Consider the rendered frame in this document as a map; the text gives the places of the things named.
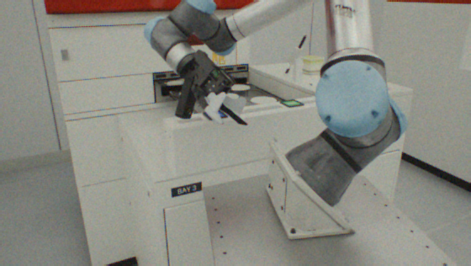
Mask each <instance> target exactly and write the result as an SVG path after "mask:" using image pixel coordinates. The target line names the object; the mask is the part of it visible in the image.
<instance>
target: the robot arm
mask: <svg viewBox="0 0 471 266"><path fill-rule="evenodd" d="M316 1H319V0H255V1H254V2H253V3H250V4H247V5H246V6H245V7H243V8H241V9H238V10H237V11H235V12H234V13H233V14H231V15H227V16H226V17H225V18H223V19H221V20H218V19H217V17H216V16H215V15H214V10H216V4H215V2H214V1H213V0H182V1H181V2H180V3H179V4H178V6H176V7H175V8H174V10H173V11H172V12H171V13H170V14H169V15H168V16H167V17H166V18H165V19H164V18H163V17H162V16H158V17H154V18H153V19H151V20H150V21H149V22H147V23H146V26H145V28H144V36H145V38H146V40H147V42H149V43H150V44H151V47H152V49H154V50H155V51H156V53H158V54H159V55H160V56H161V58H162V59H163V60H164V61H165V62H166V64H167V65H168V66H169V67H170V68H171V69H172V70H173V71H174V72H175V73H176V74H178V76H179V77H180V78H181V79H184V82H183V86H182V92H181V95H180V98H179V100H178V103H177V107H176V114H175V115H176V117H179V118H181V119H187V120H188V119H191V117H192V115H193V107H194V105H195V102H196V100H198V103H199V105H200V106H202V108H203V109H204V111H205V112H206V113H207V114H208V115H209V117H211V118H212V119H213V120H214V122H215V123H219V124H221V125H223V124H224V122H223V120H222V119H221V118H220V116H219V114H218V111H219V109H220V110H221V111H223V112H225V113H226V114H227V115H229V116H230V117H231V118H232V119H233V120H234V121H235V122H237V123H238V124H240V125H248V123H246V121H245V120H244V119H243V117H241V112H242V111H243V108H244V106H245V105H246V99H245V98H243V97H239V98H237V99H232V98H231V97H230V96H228V95H227V94H228V93H229V91H230V90H231V89H232V87H233V85H234V84H236V81H235V80H234V79H233V78H232V77H231V76H230V75H229V74H228V73H226V71H225V69H224V68H222V67H219V66H216V65H215V63H214V62H212V61H211V60H210V59H209V57H208V56H209V55H208V54H207V53H206V52H205V51H201V50H197V51H195V50H194V49H193V47H192V46H190V44H189V43H188V42H187V41H186V40H187V39H188V38H189V37H190V36H191V35H192V34H194V35H195V36H198V37H199V39H200V40H201V41H203V42H204V44H205V45H206V46H208V47H209V50H210V51H213V52H214V53H215V54H216V55H218V56H228V55H229V54H230V53H231V52H232V51H233V50H234V49H235V47H236V42H237V41H238V40H243V39H244V38H246V37H247V36H248V35H253V34H254V33H255V32H257V31H258V30H261V29H264V28H265V27H267V26H268V25H271V24H274V23H276V21H278V20H281V19H283V18H285V17H287V16H288V15H291V14H292V13H295V12H297V11H298V10H300V9H302V8H304V7H306V6H309V5H310V4H312V3H314V2H316ZM324 10H325V37H326V50H327V61H326V62H325V63H324V64H323V65H322V66H321V68H320V80H319V82H318V84H317V86H316V89H315V106H316V108H317V111H318V113H319V116H320V118H321V120H322V121H323V123H325V125H326V128H325V129H324V130H323V131H322V132H321V133H320V134H319V135H318V136H317V137H316V138H315V139H310V140H309V141H307V142H305V143H304V144H302V145H298V146H296V147H294V148H293V149H291V150H290V151H288V153H287V154H286V155H285V157H286V158H287V159H288V162H289V163H290V164H291V166H292V167H294V170H295V171H297V170H298V171H299V173H301V175H300V177H301V178H303V180H304V181H305V182H306V183H307V184H308V185H309V186H310V187H311V188H312V189H313V190H314V191H315V193H316V194H318V195H319V196H320V198H321V199H323V200H324V201H325V202H326V203H327V204H328V205H330V206H331V207H334V206H335V205H336V204H338V203H339V202H340V201H341V197H342V196H343V195H344V193H346V191H347V188H348V187H349V185H350V183H351V182H352V180H353V178H354V177H356V176H357V174H358V173H360V172H361V171H362V170H363V169H364V168H365V167H366V166H367V165H368V164H369V163H371V162H372V161H373V160H374V159H375V158H377V157H378V155H380V154H381V153H383V151H384V150H386V149H387V148H388V147H389V146H390V145H391V144H393V143H394V142H396V141H397V140H398V139H399V138H400V137H401V136H402V135H403V134H404V133H405V131H406V130H407V128H408V121H407V119H406V117H405V114H403V112H402V109H401V108H400V107H399V106H398V104H397V103H396V102H395V101H394V100H393V99H392V98H391V97H390V96H389V94H388V82H387V75H386V70H385V64H384V60H382V58H381V57H379V56H377V55H376V54H375V53H374V45H373V31H372V24H371V16H370V4H369V0H324ZM218 69H219V70H218ZM217 70H218V71H217Z"/></svg>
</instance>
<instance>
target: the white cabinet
mask: <svg viewBox="0 0 471 266"><path fill-rule="evenodd" d="M405 132H406V131H405ZM119 135H120V141H121V146H122V152H123V159H124V175H125V182H126V187H127V193H128V199H129V205H130V221H131V227H132V233H133V239H134V244H135V256H136V259H137V261H138V265H139V266H215V264H214V256H213V252H212V247H211V241H210V233H209V224H208V220H207V216H206V210H205V206H204V193H203V188H204V187H207V186H210V185H214V184H223V183H227V182H230V181H234V180H237V179H241V178H249V177H254V176H257V175H260V174H264V173H268V167H269V158H267V159H263V160H260V161H256V162H248V163H243V164H241V165H237V166H234V167H230V168H221V169H217V170H214V171H210V172H207V173H197V174H194V175H190V176H187V177H183V178H175V179H171V180H167V181H164V182H160V183H153V181H152V179H151V177H150V174H149V173H148V172H147V170H146V168H145V165H144V163H143V162H142V161H141V160H140V157H139V154H138V152H137V151H136V149H135V148H134V145H133V143H132V142H131V140H130V138H129V135H128V134H127V133H126V131H125V129H124V126H123V125H122V123H121V122H120V120H119ZM404 139H405V133H404V134H403V135H402V136H401V137H400V138H399V139H398V140H397V141H396V142H394V143H393V144H391V145H390V146H389V147H388V148H387V149H386V150H384V151H383V153H381V154H380V155H378V157H377V158H375V159H374V160H373V161H372V162H371V163H369V164H368V165H367V166H366V167H365V168H364V169H363V170H362V171H361V172H360V173H358V174H357V175H362V176H364V177H366V178H367V180H368V181H369V182H372V184H373V185H374V186H375V187H377V189H378V190H379V191H380V192H382V194H383V195H384V196H385V197H387V198H388V199H389V200H390V201H391V202H392V201H393V196H394V190H395V186H396V182H397V174H398V170H399V166H400V159H401V155H402V151H403V144H404Z"/></svg>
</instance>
